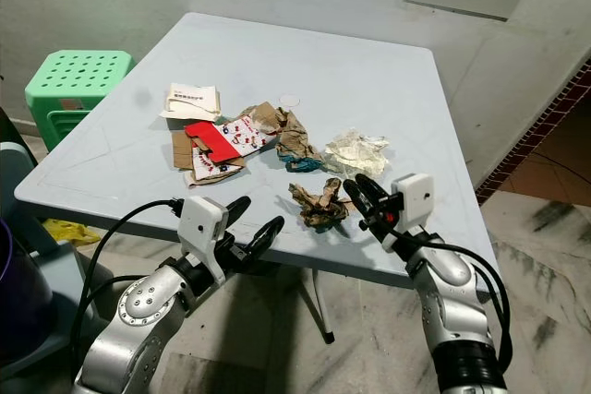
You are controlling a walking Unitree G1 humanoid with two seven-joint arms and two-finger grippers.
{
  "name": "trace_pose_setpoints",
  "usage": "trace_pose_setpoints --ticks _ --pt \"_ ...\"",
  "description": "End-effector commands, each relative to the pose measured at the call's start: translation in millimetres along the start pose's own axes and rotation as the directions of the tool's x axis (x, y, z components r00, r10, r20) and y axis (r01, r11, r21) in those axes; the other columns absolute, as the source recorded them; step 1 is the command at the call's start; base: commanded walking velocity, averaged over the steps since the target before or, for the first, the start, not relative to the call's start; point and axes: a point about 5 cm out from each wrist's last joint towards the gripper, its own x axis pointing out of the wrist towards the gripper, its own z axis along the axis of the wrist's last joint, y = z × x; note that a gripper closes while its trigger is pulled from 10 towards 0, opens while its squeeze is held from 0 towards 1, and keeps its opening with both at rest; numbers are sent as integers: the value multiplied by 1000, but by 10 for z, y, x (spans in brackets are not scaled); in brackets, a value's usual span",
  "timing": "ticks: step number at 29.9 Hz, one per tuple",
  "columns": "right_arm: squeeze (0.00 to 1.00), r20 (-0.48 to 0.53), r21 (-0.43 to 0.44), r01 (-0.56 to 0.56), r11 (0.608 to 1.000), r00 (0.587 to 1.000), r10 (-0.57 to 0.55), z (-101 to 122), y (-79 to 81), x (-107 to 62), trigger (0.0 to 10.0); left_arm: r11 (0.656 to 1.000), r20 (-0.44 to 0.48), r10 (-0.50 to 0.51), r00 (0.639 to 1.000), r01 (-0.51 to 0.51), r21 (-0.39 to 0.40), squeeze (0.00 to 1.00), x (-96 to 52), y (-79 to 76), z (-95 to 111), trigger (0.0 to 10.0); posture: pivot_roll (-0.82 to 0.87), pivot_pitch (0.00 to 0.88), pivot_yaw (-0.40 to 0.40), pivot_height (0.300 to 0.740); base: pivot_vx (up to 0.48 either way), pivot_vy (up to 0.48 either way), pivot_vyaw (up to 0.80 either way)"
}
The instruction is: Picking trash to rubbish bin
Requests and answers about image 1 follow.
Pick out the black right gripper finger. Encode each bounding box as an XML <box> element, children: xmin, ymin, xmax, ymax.
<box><xmin>344</xmin><ymin>178</ymin><xmax>384</xmax><ymax>227</ymax></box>
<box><xmin>355</xmin><ymin>174</ymin><xmax>400</xmax><ymax>214</ymax></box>

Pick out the purple plastic bin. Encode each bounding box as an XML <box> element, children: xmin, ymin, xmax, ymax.
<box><xmin>0</xmin><ymin>219</ymin><xmax>56</xmax><ymax>367</ymax></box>

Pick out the crumpled brown paper ball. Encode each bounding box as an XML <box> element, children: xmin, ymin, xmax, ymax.
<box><xmin>289</xmin><ymin>179</ymin><xmax>352</xmax><ymax>231</ymax></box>

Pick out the crumpled white plastic wrapper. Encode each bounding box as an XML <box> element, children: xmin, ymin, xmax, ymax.
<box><xmin>325</xmin><ymin>130</ymin><xmax>391</xmax><ymax>179</ymax></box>

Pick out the teal plastic scrap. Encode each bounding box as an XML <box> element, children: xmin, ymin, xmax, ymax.
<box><xmin>284</xmin><ymin>154</ymin><xmax>326</xmax><ymax>175</ymax></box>

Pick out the red cardboard piece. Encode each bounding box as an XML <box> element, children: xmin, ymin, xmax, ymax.
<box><xmin>185</xmin><ymin>121</ymin><xmax>241</xmax><ymax>162</ymax></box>

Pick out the white printed carton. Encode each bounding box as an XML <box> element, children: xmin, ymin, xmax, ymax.
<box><xmin>194</xmin><ymin>113</ymin><xmax>280</xmax><ymax>183</ymax></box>

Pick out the flat brown cardboard piece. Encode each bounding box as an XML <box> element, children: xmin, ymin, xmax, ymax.
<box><xmin>172</xmin><ymin>129</ymin><xmax>246</xmax><ymax>187</ymax></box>

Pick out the crumpled brown paper bag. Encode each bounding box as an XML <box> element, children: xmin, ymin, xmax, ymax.
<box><xmin>251</xmin><ymin>101</ymin><xmax>324</xmax><ymax>173</ymax></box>

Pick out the white folded paper box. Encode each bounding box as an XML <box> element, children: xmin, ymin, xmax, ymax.
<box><xmin>162</xmin><ymin>83</ymin><xmax>223</xmax><ymax>122</ymax></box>

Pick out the yellow plastic bag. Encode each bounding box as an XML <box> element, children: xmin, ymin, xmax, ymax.
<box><xmin>44</xmin><ymin>219</ymin><xmax>103</xmax><ymax>247</ymax></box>

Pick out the blue-grey plastic chair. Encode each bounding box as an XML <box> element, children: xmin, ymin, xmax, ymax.
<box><xmin>0</xmin><ymin>140</ymin><xmax>98</xmax><ymax>376</ymax></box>

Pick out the green plastic stool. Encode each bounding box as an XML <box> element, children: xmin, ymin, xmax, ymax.
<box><xmin>25</xmin><ymin>49</ymin><xmax>135</xmax><ymax>150</ymax></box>

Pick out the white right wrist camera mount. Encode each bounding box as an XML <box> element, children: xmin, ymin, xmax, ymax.
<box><xmin>392</xmin><ymin>173</ymin><xmax>435</xmax><ymax>233</ymax></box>

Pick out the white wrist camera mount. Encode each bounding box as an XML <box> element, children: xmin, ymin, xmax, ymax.
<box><xmin>177</xmin><ymin>195</ymin><xmax>230</xmax><ymax>284</ymax></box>
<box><xmin>392</xmin><ymin>173</ymin><xmax>435</xmax><ymax>233</ymax></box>

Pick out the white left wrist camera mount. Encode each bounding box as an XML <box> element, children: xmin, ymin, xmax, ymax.
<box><xmin>177</xmin><ymin>195</ymin><xmax>230</xmax><ymax>284</ymax></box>

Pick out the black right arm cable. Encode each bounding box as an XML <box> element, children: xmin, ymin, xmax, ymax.
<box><xmin>411</xmin><ymin>239</ymin><xmax>514</xmax><ymax>372</ymax></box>

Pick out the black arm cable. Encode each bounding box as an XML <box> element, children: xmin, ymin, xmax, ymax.
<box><xmin>411</xmin><ymin>239</ymin><xmax>514</xmax><ymax>372</ymax></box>
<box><xmin>72</xmin><ymin>197</ymin><xmax>187</xmax><ymax>386</ymax></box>

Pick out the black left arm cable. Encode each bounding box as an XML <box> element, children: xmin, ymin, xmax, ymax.
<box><xmin>72</xmin><ymin>197</ymin><xmax>187</xmax><ymax>386</ymax></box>

